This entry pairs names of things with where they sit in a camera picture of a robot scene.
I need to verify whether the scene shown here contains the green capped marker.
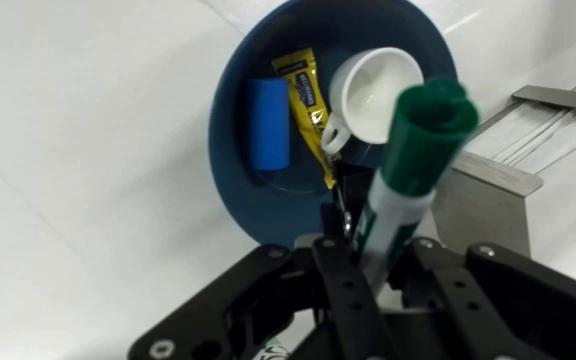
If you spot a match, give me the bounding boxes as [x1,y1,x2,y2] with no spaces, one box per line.
[354,81,478,292]

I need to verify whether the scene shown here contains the steel napkin dispenser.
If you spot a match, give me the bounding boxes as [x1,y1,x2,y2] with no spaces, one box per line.
[432,86,576,256]

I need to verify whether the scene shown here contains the yellow sachet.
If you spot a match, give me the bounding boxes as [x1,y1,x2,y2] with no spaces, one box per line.
[273,48,336,189]

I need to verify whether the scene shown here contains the dark blue bowl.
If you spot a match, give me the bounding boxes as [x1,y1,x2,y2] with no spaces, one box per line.
[209,0,456,246]

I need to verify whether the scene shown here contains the blue cylinder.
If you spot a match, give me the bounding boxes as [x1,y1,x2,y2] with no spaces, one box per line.
[249,78,291,173]

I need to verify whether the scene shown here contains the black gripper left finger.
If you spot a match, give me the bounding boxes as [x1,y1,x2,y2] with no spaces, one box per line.
[128,238,397,360]

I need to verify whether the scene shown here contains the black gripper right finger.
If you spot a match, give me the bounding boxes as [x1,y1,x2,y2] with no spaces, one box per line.
[386,238,576,360]

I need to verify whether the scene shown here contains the small white measuring cup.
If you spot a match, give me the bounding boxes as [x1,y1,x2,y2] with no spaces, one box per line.
[321,47,425,154]

